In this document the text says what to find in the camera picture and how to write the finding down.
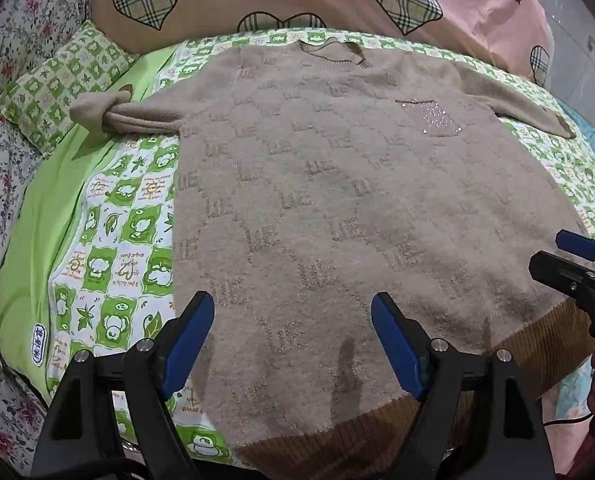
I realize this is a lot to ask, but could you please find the floral bed sheet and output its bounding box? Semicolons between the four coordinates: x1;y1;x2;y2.
0;0;111;468

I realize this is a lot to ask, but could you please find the green checkered pillow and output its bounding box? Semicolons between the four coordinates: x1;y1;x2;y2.
0;21;141;155

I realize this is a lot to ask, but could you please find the beige knit sweater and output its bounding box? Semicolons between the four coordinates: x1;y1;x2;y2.
70;39;595;467

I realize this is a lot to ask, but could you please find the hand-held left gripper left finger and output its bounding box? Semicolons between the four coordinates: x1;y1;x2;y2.
30;290;215;480

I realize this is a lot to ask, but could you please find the green checkered bed sheet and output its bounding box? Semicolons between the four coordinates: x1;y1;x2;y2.
0;27;595;471

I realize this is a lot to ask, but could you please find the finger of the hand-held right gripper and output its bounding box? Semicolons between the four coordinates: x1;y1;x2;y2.
555;229;595;264
529;250;595;311

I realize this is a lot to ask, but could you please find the black cable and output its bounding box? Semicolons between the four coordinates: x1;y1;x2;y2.
543;411;595;427

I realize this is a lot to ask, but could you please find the light blue cloth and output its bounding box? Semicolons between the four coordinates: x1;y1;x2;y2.
540;357;595;431

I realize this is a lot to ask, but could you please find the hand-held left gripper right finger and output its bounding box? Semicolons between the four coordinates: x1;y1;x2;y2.
370;291;556;480

